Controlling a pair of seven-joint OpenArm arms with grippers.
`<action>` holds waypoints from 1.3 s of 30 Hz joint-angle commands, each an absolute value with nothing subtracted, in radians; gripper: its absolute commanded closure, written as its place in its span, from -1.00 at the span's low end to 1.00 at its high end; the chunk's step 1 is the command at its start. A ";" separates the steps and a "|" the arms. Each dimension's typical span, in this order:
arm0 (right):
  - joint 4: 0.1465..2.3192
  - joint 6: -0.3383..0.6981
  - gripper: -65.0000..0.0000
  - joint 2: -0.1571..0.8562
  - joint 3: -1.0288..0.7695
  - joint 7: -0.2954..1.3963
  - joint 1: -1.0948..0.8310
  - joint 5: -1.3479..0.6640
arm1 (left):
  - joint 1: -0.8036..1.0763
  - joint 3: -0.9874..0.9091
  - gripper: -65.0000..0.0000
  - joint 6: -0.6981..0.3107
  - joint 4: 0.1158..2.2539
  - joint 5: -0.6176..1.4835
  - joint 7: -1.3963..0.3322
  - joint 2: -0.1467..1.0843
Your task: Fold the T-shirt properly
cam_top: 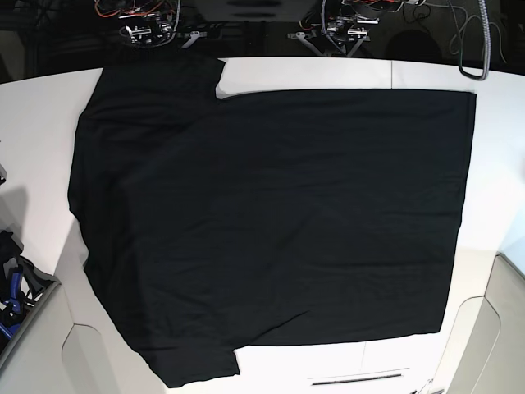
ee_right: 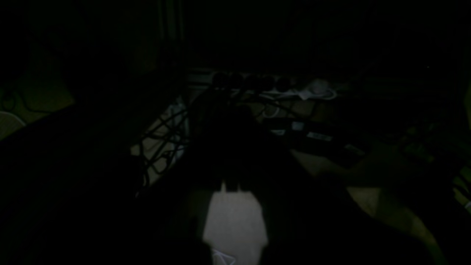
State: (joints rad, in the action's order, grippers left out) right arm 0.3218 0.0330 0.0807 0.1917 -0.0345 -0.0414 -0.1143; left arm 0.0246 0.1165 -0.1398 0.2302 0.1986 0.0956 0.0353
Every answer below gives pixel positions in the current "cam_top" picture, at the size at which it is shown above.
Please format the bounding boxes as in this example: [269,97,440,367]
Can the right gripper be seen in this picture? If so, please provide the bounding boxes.
[119,15,175,45]

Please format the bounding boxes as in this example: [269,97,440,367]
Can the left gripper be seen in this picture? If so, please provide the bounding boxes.
[326,15,372,43]

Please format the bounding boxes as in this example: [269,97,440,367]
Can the black T-shirt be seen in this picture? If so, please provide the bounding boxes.
[68,57,477,388]

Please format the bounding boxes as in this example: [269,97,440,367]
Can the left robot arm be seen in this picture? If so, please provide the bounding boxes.
[320,0,404,44]

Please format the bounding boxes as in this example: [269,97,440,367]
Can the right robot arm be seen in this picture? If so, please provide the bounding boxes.
[94,0,181,48]

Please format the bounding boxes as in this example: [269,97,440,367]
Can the tools at bottom edge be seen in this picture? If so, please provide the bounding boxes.
[410,379,446,394]

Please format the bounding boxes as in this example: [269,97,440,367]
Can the braided grey cable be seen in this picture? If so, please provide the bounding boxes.
[457,0,492,81]

